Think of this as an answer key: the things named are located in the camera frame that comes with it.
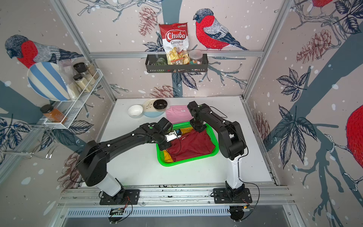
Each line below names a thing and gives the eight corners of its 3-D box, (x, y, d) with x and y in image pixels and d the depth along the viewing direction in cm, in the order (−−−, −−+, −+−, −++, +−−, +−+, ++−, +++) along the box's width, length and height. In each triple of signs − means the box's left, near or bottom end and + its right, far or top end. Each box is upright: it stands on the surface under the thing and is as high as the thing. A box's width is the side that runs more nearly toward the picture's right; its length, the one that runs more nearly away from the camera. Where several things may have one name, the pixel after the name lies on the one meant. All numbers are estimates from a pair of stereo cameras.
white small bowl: (128, 120, 109) (125, 114, 104) (132, 109, 116) (129, 104, 111) (140, 120, 109) (138, 114, 104) (143, 109, 116) (141, 104, 111)
